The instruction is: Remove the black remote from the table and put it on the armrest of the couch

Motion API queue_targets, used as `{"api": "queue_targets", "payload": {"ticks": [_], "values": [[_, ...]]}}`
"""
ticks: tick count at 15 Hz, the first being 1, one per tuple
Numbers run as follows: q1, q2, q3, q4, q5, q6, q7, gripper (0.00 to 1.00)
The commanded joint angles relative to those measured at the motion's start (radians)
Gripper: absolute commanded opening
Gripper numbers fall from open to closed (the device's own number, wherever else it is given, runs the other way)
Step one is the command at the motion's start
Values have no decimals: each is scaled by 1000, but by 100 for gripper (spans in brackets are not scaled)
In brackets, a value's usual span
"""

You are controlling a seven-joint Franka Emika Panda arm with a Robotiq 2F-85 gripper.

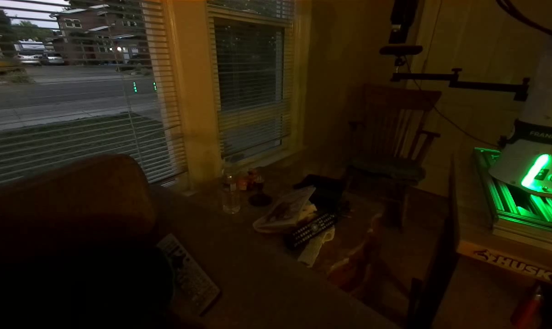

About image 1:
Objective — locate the black remote control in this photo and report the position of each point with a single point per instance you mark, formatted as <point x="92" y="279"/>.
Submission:
<point x="313" y="231"/>

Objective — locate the brown couch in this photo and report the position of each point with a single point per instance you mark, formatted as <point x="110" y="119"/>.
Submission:
<point x="76" y="231"/>

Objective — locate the small orange items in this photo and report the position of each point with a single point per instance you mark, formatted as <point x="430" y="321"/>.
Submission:
<point x="249" y="180"/>

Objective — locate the black round object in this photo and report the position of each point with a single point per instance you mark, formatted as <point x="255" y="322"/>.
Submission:
<point x="260" y="198"/>

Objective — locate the clear plastic printed package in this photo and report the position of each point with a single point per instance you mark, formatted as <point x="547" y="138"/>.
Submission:
<point x="286" y="211"/>

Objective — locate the clear plastic water bottle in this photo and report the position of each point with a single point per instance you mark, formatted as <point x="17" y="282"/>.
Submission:
<point x="231" y="196"/>

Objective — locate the narrow window blind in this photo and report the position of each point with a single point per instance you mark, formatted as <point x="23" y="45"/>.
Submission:
<point x="249" y="85"/>

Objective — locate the cream knit cloth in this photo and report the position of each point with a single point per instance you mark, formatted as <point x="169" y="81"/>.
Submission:
<point x="315" y="249"/>

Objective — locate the wooden chair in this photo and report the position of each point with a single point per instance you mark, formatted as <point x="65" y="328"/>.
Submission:
<point x="392" y="134"/>

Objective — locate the dark flat panel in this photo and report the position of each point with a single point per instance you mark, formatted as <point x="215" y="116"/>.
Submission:
<point x="441" y="262"/>

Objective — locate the wide window blind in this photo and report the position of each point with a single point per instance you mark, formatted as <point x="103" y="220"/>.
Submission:
<point x="76" y="147"/>

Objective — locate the black mounted camera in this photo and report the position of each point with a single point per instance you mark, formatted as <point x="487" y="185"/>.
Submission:
<point x="405" y="28"/>

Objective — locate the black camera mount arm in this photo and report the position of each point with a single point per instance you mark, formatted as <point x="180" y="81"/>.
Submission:
<point x="470" y="83"/>

